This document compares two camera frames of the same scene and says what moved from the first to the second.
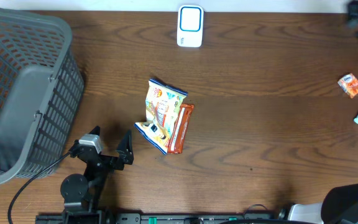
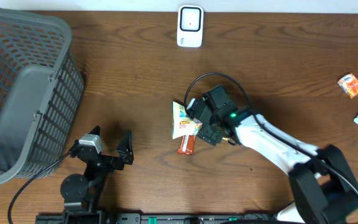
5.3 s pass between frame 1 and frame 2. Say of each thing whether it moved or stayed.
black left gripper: stayed
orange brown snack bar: moved
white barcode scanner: stayed
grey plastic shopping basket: stayed
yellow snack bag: moved
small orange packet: stayed
